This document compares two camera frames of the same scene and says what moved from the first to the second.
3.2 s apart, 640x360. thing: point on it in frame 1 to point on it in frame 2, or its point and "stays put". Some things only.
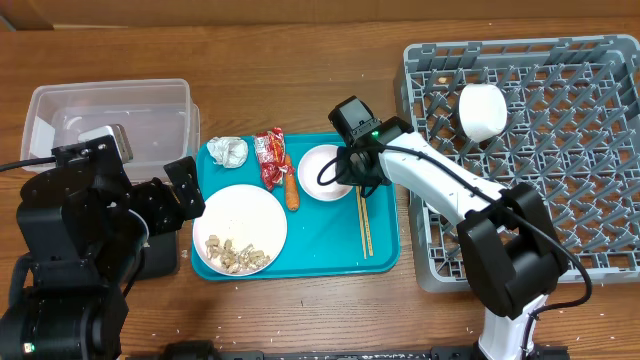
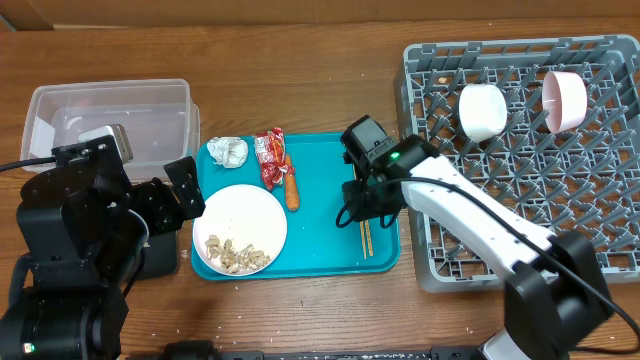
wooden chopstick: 361,218 stays put
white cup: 483,110 stays put
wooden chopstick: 367,227 stays put
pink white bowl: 309,166 to 564,100
